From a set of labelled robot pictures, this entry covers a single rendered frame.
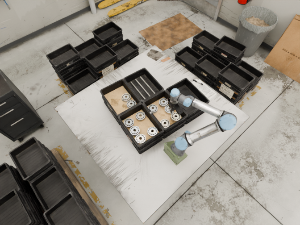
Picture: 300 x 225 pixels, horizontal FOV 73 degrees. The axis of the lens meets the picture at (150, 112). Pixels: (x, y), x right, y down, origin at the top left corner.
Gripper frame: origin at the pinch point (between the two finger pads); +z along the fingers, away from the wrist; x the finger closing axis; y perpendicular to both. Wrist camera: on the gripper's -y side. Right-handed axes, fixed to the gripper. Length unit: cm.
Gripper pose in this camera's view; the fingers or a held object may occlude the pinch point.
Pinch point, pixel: (174, 112)
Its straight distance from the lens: 204.1
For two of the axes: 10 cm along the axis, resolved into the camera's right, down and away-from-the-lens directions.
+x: -8.2, 5.2, -2.3
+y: -5.7, -7.0, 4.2
